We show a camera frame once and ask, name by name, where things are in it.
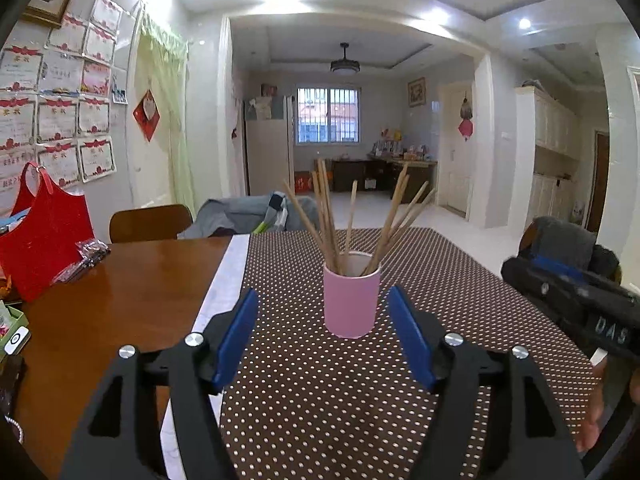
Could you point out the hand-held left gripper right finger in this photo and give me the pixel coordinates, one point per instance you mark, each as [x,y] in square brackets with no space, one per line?
[410,340]

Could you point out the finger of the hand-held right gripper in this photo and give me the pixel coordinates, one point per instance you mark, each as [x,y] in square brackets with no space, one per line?
[560,267]
[545,290]

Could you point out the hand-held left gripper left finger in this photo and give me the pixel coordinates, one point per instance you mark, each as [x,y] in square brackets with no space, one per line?
[235,340]

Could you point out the pink cup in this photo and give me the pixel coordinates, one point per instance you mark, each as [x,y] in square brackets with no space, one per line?
[350,305]

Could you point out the pile of wooden chopsticks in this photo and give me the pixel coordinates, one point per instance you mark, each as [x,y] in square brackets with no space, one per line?
[328,235]

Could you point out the person's right hand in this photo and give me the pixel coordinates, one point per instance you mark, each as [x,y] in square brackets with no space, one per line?
[595,410]

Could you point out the black jacket white logo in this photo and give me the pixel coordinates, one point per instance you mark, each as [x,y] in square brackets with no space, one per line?
[605,260]

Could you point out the brown polka dot tablecloth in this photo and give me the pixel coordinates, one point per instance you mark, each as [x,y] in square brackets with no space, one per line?
[310,400]

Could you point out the brown door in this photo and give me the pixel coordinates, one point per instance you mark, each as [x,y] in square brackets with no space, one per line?
[600,180]

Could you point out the grey jacket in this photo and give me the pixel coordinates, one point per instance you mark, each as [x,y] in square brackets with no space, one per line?
[225,215]

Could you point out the white door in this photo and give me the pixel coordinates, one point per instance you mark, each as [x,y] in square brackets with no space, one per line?
[455,185]
[145,175]

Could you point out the brown wooden chair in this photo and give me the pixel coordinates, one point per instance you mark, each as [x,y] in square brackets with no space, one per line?
[150,225]

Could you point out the small black white bag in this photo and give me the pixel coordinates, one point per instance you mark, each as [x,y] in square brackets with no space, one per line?
[275,202]

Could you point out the red hanging door ornament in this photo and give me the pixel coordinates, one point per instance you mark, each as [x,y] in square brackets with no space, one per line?
[466,127]

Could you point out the clear plastic packet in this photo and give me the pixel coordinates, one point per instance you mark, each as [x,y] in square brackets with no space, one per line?
[90,252]

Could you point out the red cardboard box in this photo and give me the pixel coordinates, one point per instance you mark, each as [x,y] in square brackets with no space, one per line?
[301,182]

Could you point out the dark wooden desk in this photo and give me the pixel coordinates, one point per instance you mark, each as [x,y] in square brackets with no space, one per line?
[360,175]

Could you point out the white refrigerator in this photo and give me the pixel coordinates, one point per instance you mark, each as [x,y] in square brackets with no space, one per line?
[267,155]

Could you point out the assorted desk items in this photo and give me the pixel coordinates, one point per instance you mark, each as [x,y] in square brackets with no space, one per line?
[395,149]

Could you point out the red tote bag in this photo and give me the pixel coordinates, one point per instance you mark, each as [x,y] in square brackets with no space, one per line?
[50,245]

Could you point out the pale green curtain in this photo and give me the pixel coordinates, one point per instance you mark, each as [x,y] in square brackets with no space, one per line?
[177,135]

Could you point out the small white device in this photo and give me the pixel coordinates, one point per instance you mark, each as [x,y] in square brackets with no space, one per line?
[17,340]

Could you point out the green box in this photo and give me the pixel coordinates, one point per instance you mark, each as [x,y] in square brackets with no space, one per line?
[15,312]

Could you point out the black case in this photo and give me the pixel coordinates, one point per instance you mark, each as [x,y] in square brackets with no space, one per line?
[12,380]

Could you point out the barred window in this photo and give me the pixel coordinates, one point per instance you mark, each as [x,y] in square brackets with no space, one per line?
[327,115]

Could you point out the red diamond door decoration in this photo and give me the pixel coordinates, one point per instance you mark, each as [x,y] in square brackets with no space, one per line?
[146,112]

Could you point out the small red box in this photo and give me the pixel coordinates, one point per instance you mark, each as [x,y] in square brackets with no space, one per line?
[268,90]

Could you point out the ceiling fan light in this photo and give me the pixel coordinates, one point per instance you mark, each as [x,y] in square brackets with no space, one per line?
[344,67]

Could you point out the white wall cabinets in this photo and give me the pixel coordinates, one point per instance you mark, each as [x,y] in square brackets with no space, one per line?
[550,120]

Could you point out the small framed wall picture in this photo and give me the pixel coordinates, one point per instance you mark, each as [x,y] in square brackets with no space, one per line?
[416,92]

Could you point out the small wall photo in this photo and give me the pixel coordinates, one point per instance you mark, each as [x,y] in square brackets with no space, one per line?
[119,96]

